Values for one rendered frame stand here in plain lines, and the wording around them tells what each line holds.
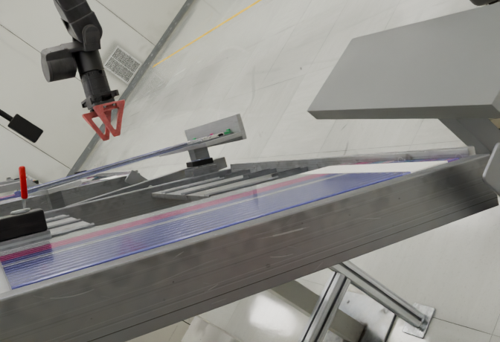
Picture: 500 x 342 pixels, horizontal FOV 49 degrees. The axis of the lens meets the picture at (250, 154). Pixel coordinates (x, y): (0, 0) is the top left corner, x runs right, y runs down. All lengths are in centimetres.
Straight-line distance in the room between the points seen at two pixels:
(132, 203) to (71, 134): 753
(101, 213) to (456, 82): 72
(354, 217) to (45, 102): 821
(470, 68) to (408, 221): 51
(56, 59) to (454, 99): 81
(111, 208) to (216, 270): 68
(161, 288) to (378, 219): 23
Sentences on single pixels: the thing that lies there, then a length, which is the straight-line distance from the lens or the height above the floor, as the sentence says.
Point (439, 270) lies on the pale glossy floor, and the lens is 169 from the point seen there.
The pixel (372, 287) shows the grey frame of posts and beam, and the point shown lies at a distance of 151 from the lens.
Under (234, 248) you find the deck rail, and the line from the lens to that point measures 49.
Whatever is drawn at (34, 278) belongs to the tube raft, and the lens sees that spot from 49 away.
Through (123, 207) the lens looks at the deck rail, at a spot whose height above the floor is 89.
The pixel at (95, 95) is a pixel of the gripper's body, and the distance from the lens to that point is 124.
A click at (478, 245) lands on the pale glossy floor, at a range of 166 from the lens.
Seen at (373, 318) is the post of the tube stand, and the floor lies 1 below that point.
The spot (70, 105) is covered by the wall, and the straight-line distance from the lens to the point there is 871.
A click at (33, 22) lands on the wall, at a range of 888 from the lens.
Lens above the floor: 116
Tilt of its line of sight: 21 degrees down
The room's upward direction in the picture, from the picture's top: 53 degrees counter-clockwise
